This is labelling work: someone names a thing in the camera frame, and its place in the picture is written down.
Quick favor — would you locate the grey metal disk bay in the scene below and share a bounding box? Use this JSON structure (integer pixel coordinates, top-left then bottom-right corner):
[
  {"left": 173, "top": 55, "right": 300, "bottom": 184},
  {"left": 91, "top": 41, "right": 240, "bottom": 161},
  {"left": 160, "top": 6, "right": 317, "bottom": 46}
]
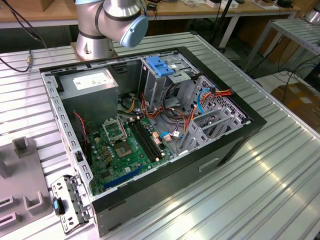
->
[{"left": 178, "top": 107, "right": 251, "bottom": 156}]

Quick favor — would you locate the black RAM slot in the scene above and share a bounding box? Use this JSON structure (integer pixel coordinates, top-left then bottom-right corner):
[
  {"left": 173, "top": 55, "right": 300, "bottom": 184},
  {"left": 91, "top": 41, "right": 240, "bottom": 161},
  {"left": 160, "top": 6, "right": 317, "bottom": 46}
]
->
[
  {"left": 128, "top": 120, "right": 155, "bottom": 163},
  {"left": 136, "top": 118, "right": 163, "bottom": 160},
  {"left": 131, "top": 119, "right": 157, "bottom": 162},
  {"left": 134, "top": 119, "right": 160, "bottom": 161}
]

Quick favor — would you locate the grey metal drive cage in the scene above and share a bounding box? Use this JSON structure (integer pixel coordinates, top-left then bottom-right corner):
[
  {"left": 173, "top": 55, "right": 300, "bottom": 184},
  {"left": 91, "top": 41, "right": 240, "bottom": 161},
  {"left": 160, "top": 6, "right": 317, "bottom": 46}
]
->
[{"left": 138, "top": 53, "right": 201, "bottom": 113}]

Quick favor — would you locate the blue plastic drive latch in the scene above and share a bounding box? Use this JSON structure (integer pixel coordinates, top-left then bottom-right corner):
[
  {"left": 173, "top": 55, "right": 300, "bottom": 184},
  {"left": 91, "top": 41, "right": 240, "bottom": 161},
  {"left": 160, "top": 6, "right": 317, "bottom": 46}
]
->
[{"left": 146, "top": 56, "right": 176, "bottom": 78}]

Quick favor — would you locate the metal socket cover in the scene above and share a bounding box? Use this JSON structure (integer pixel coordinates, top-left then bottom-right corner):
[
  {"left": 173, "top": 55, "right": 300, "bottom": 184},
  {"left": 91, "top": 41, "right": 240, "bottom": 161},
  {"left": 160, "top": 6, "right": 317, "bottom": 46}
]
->
[{"left": 102, "top": 118, "right": 127, "bottom": 145}]

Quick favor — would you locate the black open PC case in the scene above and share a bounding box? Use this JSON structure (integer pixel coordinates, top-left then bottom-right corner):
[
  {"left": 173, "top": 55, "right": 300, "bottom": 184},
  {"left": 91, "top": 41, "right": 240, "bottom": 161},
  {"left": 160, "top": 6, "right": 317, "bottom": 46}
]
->
[{"left": 38, "top": 46, "right": 268, "bottom": 238}]

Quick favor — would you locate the green motherboard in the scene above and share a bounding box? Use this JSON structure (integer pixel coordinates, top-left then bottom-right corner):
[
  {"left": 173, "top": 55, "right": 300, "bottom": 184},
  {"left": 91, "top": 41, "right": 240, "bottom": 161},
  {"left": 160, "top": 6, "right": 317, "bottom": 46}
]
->
[{"left": 86, "top": 116, "right": 176, "bottom": 197}]

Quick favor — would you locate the blue expansion slot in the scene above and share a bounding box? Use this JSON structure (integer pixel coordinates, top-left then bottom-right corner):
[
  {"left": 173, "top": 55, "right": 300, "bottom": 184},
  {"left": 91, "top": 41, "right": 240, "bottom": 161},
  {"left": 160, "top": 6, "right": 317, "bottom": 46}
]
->
[{"left": 103, "top": 164, "right": 145, "bottom": 190}]

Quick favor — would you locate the grey power supply unit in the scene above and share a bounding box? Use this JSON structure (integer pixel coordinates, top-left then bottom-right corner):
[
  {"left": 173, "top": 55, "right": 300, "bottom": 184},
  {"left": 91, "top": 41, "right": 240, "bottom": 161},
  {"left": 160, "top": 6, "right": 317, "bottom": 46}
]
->
[{"left": 57, "top": 67, "right": 120, "bottom": 131}]

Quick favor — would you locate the light wooden desk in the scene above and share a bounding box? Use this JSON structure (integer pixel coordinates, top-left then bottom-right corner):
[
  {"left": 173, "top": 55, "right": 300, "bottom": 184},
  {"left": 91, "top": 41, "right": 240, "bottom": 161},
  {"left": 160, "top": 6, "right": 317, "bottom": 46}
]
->
[
  {"left": 147, "top": 0, "right": 302, "bottom": 30},
  {"left": 0, "top": 0, "right": 79, "bottom": 29}
]

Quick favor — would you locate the black clip with blue tab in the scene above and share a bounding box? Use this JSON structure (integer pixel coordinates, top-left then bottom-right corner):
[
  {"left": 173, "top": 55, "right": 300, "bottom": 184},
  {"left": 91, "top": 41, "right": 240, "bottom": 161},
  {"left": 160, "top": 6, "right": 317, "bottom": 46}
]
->
[{"left": 51, "top": 196, "right": 66, "bottom": 216}]

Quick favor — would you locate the brown cardboard box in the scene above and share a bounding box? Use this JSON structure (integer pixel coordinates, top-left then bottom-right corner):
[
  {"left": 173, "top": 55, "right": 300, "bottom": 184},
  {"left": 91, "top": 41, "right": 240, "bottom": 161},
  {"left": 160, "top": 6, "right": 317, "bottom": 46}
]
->
[{"left": 271, "top": 83, "right": 320, "bottom": 133}]

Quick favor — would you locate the grey parts rack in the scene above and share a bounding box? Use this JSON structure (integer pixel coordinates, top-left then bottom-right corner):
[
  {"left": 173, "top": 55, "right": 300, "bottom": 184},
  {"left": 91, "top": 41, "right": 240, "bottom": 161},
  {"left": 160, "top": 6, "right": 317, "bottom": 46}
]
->
[{"left": 0, "top": 136, "right": 55, "bottom": 238}]

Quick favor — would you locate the short blue labelled wire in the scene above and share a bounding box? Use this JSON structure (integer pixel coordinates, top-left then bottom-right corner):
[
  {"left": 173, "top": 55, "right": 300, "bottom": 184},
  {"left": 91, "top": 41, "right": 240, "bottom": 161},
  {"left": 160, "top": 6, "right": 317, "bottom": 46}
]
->
[{"left": 159, "top": 131, "right": 181, "bottom": 143}]

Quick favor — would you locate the yellow black wire bundle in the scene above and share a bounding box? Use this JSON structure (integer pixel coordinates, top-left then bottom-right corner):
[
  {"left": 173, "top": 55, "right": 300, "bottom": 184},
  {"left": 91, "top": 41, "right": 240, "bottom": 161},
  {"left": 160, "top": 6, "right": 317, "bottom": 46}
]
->
[{"left": 119, "top": 96, "right": 139, "bottom": 114}]

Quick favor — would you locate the orange wire bundle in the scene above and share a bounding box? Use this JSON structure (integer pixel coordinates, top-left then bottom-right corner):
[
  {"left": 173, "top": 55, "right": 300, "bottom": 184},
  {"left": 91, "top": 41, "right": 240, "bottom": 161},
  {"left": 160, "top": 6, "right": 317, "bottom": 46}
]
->
[{"left": 141, "top": 93, "right": 198, "bottom": 141}]

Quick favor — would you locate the long light blue wire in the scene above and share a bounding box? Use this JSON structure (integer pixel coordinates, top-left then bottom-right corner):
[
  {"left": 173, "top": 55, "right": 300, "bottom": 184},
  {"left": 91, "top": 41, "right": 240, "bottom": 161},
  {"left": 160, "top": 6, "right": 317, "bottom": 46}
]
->
[{"left": 196, "top": 86, "right": 216, "bottom": 116}]

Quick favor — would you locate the orange red power wire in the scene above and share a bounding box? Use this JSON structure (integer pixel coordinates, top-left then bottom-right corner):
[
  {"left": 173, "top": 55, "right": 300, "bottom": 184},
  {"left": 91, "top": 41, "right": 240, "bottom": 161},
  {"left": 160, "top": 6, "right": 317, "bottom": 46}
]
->
[{"left": 203, "top": 87, "right": 233, "bottom": 101}]

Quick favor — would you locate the red black fan wire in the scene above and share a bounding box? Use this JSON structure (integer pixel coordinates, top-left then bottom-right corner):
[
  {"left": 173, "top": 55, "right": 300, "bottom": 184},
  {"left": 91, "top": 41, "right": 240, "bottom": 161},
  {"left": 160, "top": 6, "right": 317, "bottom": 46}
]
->
[{"left": 72, "top": 111, "right": 89, "bottom": 153}]

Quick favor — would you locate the grey metal slot bracket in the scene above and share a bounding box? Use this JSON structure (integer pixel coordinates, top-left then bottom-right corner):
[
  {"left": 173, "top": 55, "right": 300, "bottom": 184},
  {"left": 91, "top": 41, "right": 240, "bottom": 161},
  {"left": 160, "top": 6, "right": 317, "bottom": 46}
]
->
[{"left": 50, "top": 174, "right": 95, "bottom": 235}]

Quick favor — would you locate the black cable with metal plug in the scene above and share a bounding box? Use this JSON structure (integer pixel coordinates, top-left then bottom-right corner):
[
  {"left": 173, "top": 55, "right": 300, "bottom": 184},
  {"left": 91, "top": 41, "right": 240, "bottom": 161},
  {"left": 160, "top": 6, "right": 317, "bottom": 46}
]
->
[{"left": 0, "top": 48, "right": 34, "bottom": 73}]

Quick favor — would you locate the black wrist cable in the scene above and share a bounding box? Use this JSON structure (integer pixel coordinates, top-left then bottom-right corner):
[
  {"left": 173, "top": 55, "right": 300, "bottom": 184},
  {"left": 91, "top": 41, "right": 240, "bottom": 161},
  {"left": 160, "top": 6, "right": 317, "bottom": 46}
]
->
[{"left": 6, "top": 0, "right": 48, "bottom": 49}]

